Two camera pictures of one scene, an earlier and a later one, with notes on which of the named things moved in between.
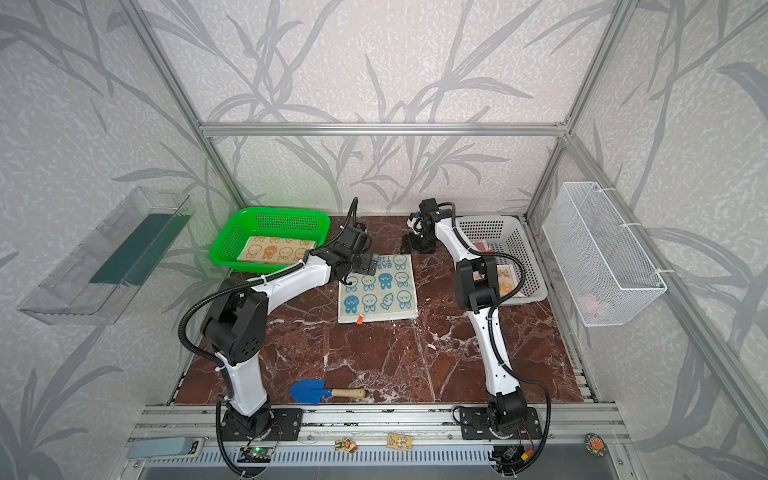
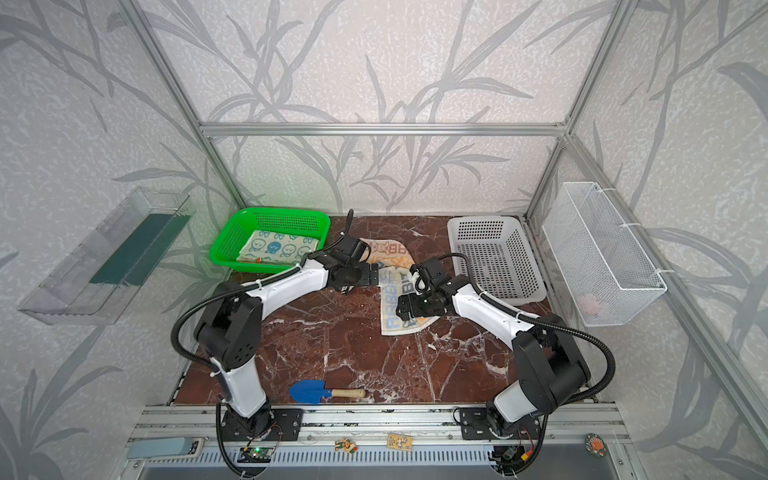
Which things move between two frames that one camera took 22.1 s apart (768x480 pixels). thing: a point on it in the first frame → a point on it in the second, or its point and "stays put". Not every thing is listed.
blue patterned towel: [388, 294] → [274, 247]
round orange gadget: [595, 444] stays put
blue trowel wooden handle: [313, 391] stays put
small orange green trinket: [346, 445] stays put
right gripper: [417, 241] → [411, 303]
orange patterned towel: [505, 273] → [395, 279]
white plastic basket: [505, 237] stays put
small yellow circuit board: [399, 442] stays put
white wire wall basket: [605, 272] stays put
